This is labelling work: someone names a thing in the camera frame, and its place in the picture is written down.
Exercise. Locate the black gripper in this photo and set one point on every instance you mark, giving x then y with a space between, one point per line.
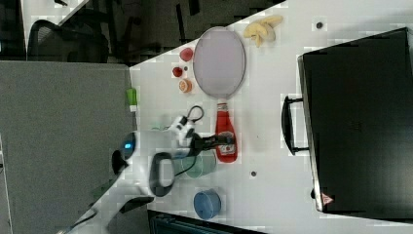
199 144

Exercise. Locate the red ketchup bottle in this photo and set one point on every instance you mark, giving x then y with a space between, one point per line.
227 153

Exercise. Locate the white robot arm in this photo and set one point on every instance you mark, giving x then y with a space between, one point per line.
145 170

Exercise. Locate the green cup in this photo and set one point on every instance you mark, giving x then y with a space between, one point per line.
203 164

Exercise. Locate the orange slice toy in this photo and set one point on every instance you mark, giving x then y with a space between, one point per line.
185 86

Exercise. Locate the blue cup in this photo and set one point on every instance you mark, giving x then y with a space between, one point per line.
207 204

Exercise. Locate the red apple toy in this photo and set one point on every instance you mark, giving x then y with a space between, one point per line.
177 72

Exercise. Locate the lavender round plate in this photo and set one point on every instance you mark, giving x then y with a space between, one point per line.
219 62

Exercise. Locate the red strawberry toy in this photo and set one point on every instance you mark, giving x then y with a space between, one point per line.
186 54

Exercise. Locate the green marker object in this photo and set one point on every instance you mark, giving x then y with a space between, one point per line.
132 99

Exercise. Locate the dark storage bin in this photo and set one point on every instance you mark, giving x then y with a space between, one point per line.
163 223

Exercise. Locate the peeled banana toy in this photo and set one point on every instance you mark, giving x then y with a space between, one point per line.
263 30

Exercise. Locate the black toaster oven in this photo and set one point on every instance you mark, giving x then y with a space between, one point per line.
357 104

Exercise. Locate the black office chair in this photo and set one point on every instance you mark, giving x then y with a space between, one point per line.
73 42

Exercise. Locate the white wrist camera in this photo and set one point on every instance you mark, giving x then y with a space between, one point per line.
183 128

